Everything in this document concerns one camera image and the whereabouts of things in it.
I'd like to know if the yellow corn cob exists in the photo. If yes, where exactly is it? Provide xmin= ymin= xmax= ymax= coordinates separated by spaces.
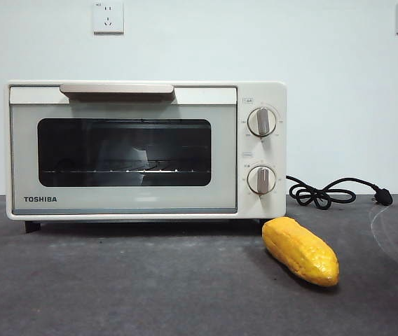
xmin=261 ymin=216 xmax=341 ymax=288

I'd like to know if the cream temperature knob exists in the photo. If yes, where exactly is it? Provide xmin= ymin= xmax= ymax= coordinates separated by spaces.
xmin=247 ymin=107 xmax=278 ymax=138

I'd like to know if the cream timer knob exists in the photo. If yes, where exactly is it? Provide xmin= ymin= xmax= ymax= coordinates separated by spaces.
xmin=247 ymin=165 xmax=277 ymax=195

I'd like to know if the oven door with glass window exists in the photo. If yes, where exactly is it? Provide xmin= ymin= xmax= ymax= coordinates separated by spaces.
xmin=9 ymin=83 xmax=238 ymax=214

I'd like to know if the metal wire oven rack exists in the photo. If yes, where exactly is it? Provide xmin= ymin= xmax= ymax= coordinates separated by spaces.
xmin=41 ymin=159 xmax=212 ymax=174

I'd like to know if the black power cable with plug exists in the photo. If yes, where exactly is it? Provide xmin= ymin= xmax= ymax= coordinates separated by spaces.
xmin=285 ymin=174 xmax=394 ymax=210

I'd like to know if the cream Toshiba toaster oven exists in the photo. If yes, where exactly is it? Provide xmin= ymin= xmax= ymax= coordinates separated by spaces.
xmin=4 ymin=79 xmax=287 ymax=235

